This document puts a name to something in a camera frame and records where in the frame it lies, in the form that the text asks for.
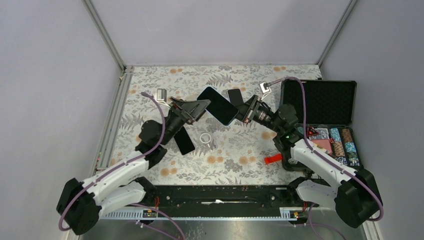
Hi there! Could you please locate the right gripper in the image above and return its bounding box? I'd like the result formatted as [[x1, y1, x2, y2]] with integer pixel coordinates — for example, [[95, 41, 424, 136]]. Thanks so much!
[[224, 94, 284, 134]]

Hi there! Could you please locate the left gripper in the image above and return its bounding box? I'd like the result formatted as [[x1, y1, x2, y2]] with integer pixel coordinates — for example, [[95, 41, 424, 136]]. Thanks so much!
[[159, 96, 211, 146]]

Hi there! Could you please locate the phone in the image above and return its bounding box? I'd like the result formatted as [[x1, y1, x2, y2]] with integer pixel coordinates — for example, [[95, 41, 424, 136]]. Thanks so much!
[[227, 88, 244, 106], [196, 86, 239, 126]]

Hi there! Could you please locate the large black smartphone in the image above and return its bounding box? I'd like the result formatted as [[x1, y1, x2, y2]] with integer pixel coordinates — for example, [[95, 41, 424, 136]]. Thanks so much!
[[173, 127, 196, 156]]

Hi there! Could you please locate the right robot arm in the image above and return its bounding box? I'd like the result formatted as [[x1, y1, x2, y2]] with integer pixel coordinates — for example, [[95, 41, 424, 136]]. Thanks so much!
[[197, 93, 384, 228]]

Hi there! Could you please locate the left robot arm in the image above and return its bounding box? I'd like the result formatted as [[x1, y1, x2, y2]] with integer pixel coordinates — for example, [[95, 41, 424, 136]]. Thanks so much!
[[56, 98, 211, 235]]

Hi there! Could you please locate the phone in lavender case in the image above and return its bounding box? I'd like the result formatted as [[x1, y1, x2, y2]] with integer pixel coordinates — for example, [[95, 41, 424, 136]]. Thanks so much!
[[227, 88, 244, 106]]

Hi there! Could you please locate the black poker chip case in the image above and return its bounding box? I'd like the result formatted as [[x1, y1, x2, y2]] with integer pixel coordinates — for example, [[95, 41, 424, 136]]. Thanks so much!
[[280, 80, 363, 169]]

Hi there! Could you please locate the floral tablecloth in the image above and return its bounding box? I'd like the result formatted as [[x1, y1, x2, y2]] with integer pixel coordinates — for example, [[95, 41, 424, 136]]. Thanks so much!
[[102, 65, 322, 185]]

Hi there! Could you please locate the red plastic piece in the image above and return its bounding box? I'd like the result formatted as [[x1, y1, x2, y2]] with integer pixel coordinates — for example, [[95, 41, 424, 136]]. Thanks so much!
[[263, 153, 283, 165]]

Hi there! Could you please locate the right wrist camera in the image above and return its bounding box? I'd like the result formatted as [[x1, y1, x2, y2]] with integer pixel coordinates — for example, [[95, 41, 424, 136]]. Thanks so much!
[[259, 82, 272, 102]]

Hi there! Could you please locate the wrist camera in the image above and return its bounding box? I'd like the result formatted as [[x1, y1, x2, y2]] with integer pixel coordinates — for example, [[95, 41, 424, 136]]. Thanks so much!
[[259, 82, 272, 102], [155, 88, 167, 104]]

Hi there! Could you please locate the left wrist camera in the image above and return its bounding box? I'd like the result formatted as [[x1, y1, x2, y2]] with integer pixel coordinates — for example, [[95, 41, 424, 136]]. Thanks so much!
[[155, 88, 167, 104]]

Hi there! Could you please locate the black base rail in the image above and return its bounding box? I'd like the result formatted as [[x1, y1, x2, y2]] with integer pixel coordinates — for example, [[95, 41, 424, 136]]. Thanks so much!
[[139, 185, 311, 218]]

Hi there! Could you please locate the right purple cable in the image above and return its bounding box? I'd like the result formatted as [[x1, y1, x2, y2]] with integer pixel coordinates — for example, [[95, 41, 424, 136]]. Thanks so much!
[[268, 76, 385, 240]]

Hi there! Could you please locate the purple cable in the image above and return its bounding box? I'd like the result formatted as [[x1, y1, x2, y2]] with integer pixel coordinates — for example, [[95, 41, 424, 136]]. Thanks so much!
[[58, 91, 190, 240], [268, 76, 385, 240]]

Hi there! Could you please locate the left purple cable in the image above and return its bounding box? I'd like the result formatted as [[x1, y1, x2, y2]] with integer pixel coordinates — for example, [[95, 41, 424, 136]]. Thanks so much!
[[58, 91, 190, 240]]

